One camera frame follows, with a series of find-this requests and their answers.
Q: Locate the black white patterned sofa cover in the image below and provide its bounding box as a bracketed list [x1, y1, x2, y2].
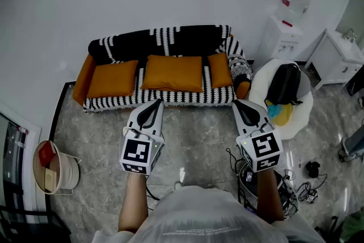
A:
[83, 24, 246, 113]

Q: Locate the black backpack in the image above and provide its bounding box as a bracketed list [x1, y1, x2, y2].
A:
[264, 63, 304, 106]

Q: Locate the blue cloth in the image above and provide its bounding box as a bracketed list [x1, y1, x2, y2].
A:
[267, 104, 283, 120]

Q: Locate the red book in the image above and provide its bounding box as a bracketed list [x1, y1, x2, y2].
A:
[38, 141, 57, 167]

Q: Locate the green bag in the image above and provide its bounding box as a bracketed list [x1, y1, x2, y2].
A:
[340, 210, 364, 242]

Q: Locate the metal faucet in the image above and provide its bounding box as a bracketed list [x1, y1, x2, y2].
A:
[342, 28, 358, 43]

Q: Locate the white round side table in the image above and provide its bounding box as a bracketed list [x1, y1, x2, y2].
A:
[32, 139, 82, 196]

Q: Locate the orange cushion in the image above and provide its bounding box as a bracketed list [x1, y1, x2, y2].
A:
[140, 54, 204, 94]
[207, 52, 234, 89]
[86, 59, 139, 99]

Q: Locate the person's left forearm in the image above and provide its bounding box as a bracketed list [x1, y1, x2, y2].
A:
[118, 172, 149, 234]

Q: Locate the grey appliance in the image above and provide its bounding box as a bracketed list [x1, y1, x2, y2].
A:
[341, 123, 364, 156]

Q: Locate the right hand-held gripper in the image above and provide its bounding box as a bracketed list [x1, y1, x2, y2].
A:
[231, 100, 284, 173]

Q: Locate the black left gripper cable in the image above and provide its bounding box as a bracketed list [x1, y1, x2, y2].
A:
[144, 175, 160, 201]

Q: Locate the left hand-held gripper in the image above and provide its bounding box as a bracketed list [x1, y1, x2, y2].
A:
[118, 98, 166, 176]

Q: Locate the white framed glass door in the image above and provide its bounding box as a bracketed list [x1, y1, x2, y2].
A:
[0, 101, 42, 212]

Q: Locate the tangle of black cables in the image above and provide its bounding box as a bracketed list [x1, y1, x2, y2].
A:
[295, 173, 328, 204]

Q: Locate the person's right forearm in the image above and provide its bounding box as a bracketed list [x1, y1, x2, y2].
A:
[255, 167, 285, 223]

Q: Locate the small black device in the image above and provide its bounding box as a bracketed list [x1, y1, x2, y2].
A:
[305, 161, 321, 179]

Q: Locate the yellow cloth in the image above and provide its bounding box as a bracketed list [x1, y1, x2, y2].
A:
[274, 103, 293, 127]

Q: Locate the round black grey device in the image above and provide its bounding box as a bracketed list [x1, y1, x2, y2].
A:
[237, 162, 299, 220]

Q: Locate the black metal rack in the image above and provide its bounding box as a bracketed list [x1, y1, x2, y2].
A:
[0, 204, 72, 243]

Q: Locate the person's white t-shirt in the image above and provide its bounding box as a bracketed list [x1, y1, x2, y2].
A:
[90, 184, 328, 243]

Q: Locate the orange sofa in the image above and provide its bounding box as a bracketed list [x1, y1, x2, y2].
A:
[72, 24, 253, 113]

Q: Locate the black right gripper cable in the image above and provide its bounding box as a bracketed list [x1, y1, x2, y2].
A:
[226, 147, 249, 180]

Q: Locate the white sink cabinet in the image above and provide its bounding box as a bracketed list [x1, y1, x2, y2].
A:
[304, 28, 364, 91]

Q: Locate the white water dispenser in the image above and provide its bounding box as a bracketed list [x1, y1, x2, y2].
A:
[253, 15, 304, 69]

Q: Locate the grey white patterned blanket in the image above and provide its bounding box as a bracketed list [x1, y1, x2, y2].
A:
[228, 53, 253, 84]

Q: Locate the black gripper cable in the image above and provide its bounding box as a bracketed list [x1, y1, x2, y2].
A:
[144, 175, 160, 201]
[226, 147, 249, 180]

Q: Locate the white round chair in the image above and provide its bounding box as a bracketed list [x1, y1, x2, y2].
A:
[249, 59, 314, 141]

